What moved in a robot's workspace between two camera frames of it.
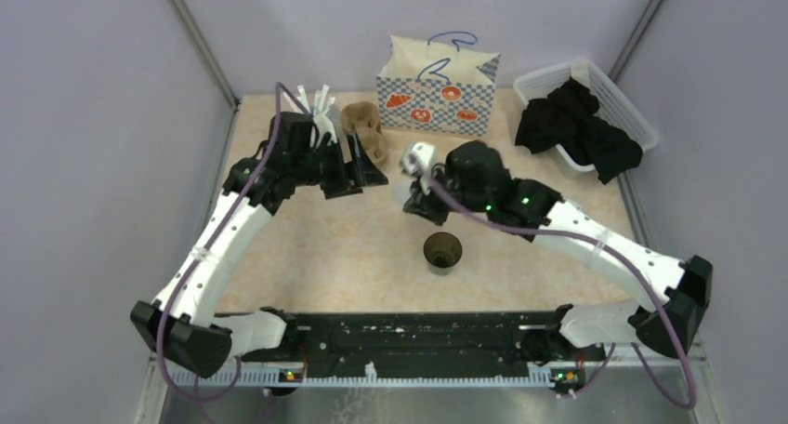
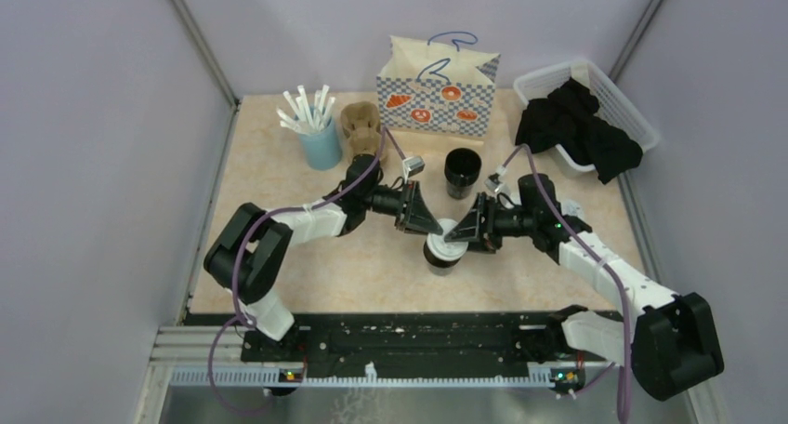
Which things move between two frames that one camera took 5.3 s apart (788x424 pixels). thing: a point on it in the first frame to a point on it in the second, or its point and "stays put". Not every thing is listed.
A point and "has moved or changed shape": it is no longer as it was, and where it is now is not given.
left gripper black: x=351 y=176 to x=415 y=217
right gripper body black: x=437 y=205 to x=508 y=222
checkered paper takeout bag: x=435 y=86 stays put
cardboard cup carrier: x=365 y=119 stays put
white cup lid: x=400 y=192 has moved or changed shape
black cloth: x=566 y=119 stays put
